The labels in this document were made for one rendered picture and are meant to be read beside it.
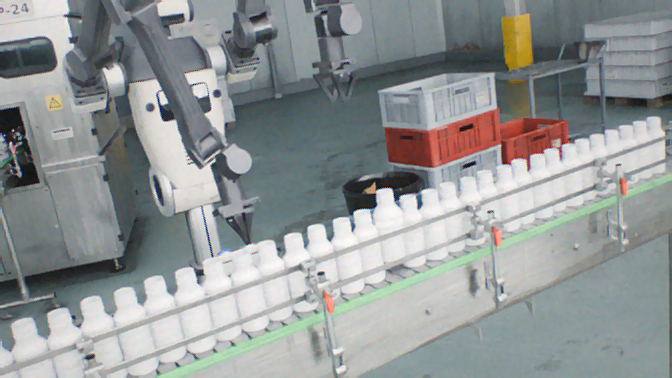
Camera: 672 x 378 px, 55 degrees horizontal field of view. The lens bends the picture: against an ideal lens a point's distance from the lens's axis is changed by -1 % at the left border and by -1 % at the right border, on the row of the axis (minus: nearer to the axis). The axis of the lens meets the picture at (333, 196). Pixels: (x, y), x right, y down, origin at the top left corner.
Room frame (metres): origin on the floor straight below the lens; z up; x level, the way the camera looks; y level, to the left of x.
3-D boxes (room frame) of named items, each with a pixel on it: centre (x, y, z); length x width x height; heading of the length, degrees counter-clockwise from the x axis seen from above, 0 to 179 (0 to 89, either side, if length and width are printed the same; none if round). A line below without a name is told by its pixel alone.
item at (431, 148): (3.94, -0.72, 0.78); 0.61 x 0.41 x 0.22; 124
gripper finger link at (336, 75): (1.54, -0.06, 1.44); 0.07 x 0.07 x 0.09; 27
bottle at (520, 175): (1.61, -0.48, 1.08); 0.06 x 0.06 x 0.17
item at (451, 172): (3.93, -0.72, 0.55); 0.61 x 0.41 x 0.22; 125
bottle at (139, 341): (1.13, 0.41, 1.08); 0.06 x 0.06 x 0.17
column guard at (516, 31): (11.09, -3.45, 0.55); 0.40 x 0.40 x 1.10; 28
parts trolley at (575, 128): (5.98, -2.12, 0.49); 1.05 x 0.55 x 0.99; 118
